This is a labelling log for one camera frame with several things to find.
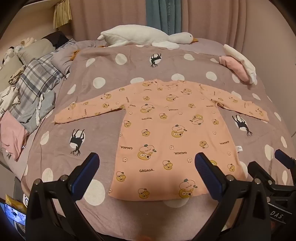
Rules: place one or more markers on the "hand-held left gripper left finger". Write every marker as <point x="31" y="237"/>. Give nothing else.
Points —
<point x="86" y="171"/>

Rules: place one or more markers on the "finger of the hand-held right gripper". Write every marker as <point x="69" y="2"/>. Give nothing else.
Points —
<point x="260" y="170"/>
<point x="284" y="158"/>

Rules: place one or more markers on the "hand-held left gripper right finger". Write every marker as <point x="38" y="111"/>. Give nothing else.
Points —
<point x="204" y="169"/>

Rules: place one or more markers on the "orange printed long-sleeve shirt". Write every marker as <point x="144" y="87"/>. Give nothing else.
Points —
<point x="161" y="139"/>

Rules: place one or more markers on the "light grey cloth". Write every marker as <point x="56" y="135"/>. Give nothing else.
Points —
<point x="46" y="104"/>

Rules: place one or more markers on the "yellow packet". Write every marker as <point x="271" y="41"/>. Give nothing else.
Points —
<point x="11" y="201"/>

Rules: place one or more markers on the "pink crumpled cloth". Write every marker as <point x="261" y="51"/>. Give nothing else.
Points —
<point x="12" y="132"/>

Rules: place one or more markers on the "blue printed box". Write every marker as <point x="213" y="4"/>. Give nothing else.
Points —
<point x="13" y="216"/>

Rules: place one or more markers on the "purple polka dot blanket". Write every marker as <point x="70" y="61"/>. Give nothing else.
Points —
<point x="104" y="69"/>

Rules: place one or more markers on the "pink folded cloth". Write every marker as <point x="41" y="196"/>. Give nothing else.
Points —
<point x="233" y="67"/>

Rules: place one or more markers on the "white printed cloth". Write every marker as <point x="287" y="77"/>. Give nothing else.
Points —
<point x="8" y="99"/>

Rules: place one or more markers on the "grey plaid quilt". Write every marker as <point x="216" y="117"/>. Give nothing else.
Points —
<point x="34" y="76"/>

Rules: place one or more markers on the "white folded cloth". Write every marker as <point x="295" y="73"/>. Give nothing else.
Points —
<point x="241" y="58"/>

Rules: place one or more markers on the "grey bolster pillow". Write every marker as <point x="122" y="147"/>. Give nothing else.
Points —
<point x="37" y="48"/>

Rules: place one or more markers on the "dark brown pillow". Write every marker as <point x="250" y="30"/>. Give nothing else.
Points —
<point x="56" y="38"/>

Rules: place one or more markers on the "black and white plush toy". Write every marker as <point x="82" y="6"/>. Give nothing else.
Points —
<point x="8" y="54"/>

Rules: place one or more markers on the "white goose plush toy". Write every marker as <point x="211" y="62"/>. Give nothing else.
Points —
<point x="134" y="34"/>

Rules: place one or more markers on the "pink curtain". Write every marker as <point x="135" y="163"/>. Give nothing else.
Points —
<point x="104" y="16"/>

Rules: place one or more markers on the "yellow fringed curtain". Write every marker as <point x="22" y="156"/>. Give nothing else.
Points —
<point x="62" y="16"/>

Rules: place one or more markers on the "teal hanging curtain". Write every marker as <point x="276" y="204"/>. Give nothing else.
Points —
<point x="155" y="14"/>

